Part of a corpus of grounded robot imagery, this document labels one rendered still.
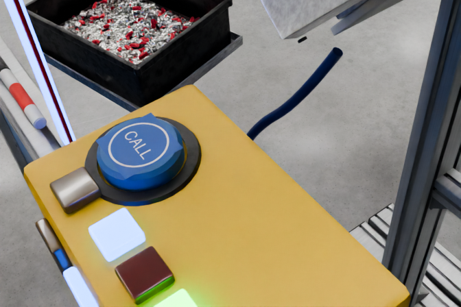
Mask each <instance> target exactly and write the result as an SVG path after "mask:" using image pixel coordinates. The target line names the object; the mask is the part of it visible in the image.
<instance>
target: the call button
mask: <svg viewBox="0 0 461 307"><path fill-rule="evenodd" d="M96 142H97V143H98V145H99V146H98V148H97V161H98V163H99V167H100V169H101V172H102V175H103V176H104V178H105V180H106V181H107V182H108V183H109V184H111V185H112V186H114V187H115V188H118V189H119V190H123V191H128V192H141V191H148V190H152V189H154V188H158V187H159V186H162V185H164V184H166V183H168V182H169V181H170V180H172V179H173V178H174V177H175V176H176V175H177V173H178V172H179V171H180V169H181V167H182V165H183V162H184V160H185V151H184V147H183V143H182V137H181V135H180V132H179V131H178V130H177V129H176V128H175V127H174V126H173V125H172V124H171V123H169V122H167V121H164V120H162V119H157V118H156V117H155V116H154V115H153V114H152V113H149V114H147V115H145V116H142V117H141V118H135V119H130V120H128V121H124V122H123V123H120V124H118V125H117V126H115V127H114V128H112V129H111V130H110V131H109V132H108V133H107V134H106V135H105V136H103V137H101V138H99V139H97V140H96Z"/></svg>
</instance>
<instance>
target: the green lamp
mask: <svg viewBox="0 0 461 307"><path fill-rule="evenodd" d="M154 307H197V306H196V304H195V303H194V302H193V300H192V299H191V298H190V296H189V295H188V293H187V292H186V291H185V290H184V289H180V290H179V291H177V292H176V293H174V294H173V295H171V296H169V297H168V298H167V299H165V300H163V301H162V302H160V303H159V304H157V305H155V306H154Z"/></svg>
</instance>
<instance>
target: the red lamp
mask: <svg viewBox="0 0 461 307"><path fill-rule="evenodd" d="M115 273H116V276H117V277H118V278H119V281H120V282H121V283H122V285H123V287H124V288H125V290H126V291H127V293H128V294H129V296H130V298H131V299H132V301H133V302H134V303H135V304H136V305H139V304H142V303H143V302H144V301H146V300H147V299H149V298H151V297H152V296H154V295H155V294H157V293H159V292H160V291H162V290H163V289H164V288H167V287H168V286H169V285H171V284H173V283H174V282H175V278H174V274H173V273H172V271H171V270H170V268H169V267H168V266H167V264H166V263H165V261H164V260H163V259H162V258H161V256H160V255H159V253H158V252H157V251H156V249H155V248H154V247H153V246H149V247H148V248H146V249H144V250H143V251H141V252H139V253H138V254H136V255H134V256H133V257H131V258H129V259H127V260H126V261H124V262H123V263H121V264H120V265H117V266H116V267H115Z"/></svg>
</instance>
